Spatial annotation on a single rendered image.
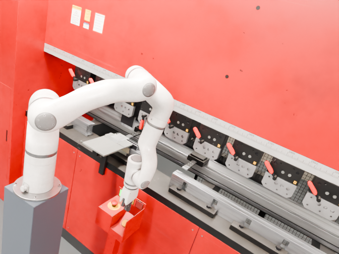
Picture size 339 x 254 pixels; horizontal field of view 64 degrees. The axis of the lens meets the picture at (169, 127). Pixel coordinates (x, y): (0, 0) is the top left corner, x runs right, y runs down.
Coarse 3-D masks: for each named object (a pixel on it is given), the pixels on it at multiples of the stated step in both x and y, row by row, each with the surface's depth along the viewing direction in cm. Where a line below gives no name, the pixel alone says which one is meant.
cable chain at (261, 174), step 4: (220, 156) 189; (224, 156) 189; (220, 160) 189; (224, 160) 188; (256, 172) 178; (260, 172) 180; (252, 176) 180; (256, 176) 178; (260, 176) 177; (260, 180) 177
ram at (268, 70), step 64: (64, 0) 180; (128, 0) 154; (192, 0) 135; (256, 0) 120; (320, 0) 108; (128, 64) 163; (192, 64) 142; (256, 64) 125; (320, 64) 112; (256, 128) 131; (320, 128) 117
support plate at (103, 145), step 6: (96, 138) 171; (102, 138) 173; (84, 144) 161; (90, 144) 162; (96, 144) 164; (102, 144) 166; (108, 144) 168; (114, 144) 170; (126, 144) 174; (132, 144) 177; (96, 150) 158; (102, 150) 159; (108, 150) 161; (114, 150) 163
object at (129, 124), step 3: (123, 114) 177; (123, 117) 177; (126, 117) 176; (129, 117) 175; (132, 117) 173; (135, 117) 174; (123, 120) 178; (126, 120) 176; (129, 120) 175; (132, 120) 174; (123, 123) 179; (126, 123) 177; (129, 123) 176; (132, 123) 174; (126, 126) 179; (129, 126) 177; (132, 126) 175; (132, 129) 176
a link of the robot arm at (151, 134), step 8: (144, 128) 124; (152, 128) 121; (160, 128) 122; (144, 136) 123; (152, 136) 123; (144, 144) 124; (152, 144) 124; (144, 152) 123; (152, 152) 125; (144, 160) 122; (152, 160) 124; (144, 168) 121; (152, 168) 123; (136, 176) 125; (144, 176) 122; (152, 176) 125; (136, 184) 124; (144, 184) 124
